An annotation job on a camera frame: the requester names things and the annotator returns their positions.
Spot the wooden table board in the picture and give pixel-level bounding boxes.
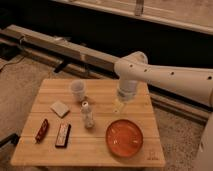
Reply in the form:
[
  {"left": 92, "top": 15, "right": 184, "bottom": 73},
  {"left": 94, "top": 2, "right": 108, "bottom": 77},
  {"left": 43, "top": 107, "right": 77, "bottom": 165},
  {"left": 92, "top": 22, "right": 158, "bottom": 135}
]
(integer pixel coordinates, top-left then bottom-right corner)
[{"left": 11, "top": 79, "right": 165, "bottom": 167}]

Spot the small white bottle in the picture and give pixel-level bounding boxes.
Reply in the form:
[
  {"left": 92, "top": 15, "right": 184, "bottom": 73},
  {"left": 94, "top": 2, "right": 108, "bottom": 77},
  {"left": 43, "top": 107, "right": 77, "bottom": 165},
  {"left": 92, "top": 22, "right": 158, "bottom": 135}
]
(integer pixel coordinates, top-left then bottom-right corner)
[{"left": 81, "top": 101, "right": 94, "bottom": 129}]

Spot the white plastic cup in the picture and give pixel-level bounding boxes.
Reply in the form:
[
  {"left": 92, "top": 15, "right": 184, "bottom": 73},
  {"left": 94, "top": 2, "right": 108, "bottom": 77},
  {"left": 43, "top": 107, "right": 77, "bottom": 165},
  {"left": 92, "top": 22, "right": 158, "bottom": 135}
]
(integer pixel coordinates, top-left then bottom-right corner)
[{"left": 70, "top": 80, "right": 86, "bottom": 102}]

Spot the white square sponge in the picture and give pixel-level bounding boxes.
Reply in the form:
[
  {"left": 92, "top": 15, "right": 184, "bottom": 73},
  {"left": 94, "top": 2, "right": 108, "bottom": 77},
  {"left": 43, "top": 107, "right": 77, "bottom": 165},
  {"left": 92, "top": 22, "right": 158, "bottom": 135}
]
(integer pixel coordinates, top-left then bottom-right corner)
[{"left": 50, "top": 101, "right": 69, "bottom": 118}]

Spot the black cable on floor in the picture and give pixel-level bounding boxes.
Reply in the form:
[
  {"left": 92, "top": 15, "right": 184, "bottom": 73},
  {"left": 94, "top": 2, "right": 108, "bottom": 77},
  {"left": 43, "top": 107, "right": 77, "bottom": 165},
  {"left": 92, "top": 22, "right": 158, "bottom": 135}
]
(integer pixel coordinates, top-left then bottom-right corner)
[{"left": 0, "top": 54, "right": 26, "bottom": 73}]

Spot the black table leg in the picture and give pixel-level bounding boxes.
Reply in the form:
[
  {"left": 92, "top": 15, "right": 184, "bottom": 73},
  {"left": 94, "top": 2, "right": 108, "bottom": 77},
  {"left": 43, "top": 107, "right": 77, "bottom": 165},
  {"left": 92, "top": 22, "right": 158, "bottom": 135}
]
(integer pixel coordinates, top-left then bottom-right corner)
[{"left": 0, "top": 133, "right": 19, "bottom": 148}]

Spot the dark red rectangular case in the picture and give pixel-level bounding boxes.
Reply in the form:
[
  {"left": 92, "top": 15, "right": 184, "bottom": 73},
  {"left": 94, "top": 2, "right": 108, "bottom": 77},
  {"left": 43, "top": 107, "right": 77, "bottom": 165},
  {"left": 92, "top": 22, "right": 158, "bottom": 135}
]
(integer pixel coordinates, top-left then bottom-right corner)
[{"left": 55, "top": 123, "right": 71, "bottom": 148}]

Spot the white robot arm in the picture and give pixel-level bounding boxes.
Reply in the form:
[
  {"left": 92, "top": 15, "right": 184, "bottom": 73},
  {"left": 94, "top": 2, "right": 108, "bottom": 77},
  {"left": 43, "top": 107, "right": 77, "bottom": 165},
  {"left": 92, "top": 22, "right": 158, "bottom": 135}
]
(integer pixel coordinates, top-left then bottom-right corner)
[{"left": 114, "top": 51, "right": 213, "bottom": 171}]

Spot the long metal rail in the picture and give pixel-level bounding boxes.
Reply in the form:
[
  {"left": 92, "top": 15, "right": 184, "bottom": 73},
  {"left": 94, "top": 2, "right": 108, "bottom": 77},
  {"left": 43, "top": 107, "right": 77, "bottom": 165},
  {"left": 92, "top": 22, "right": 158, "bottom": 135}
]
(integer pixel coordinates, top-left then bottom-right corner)
[{"left": 0, "top": 24, "right": 213, "bottom": 123}]

